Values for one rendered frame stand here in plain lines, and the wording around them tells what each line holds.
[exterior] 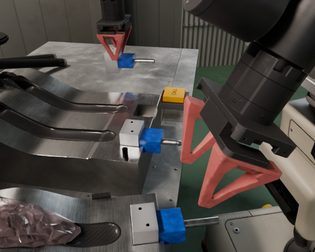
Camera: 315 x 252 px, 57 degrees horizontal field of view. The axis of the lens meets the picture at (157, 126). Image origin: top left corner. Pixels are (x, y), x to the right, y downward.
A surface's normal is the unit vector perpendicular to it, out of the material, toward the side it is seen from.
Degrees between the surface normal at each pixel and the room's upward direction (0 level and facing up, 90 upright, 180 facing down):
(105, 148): 0
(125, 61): 90
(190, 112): 86
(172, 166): 0
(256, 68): 67
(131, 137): 90
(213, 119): 63
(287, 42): 73
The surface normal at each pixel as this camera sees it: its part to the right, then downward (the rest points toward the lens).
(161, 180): 0.00, -0.84
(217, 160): -0.98, 0.03
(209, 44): 0.17, 0.54
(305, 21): -0.34, 0.27
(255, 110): -0.08, 0.42
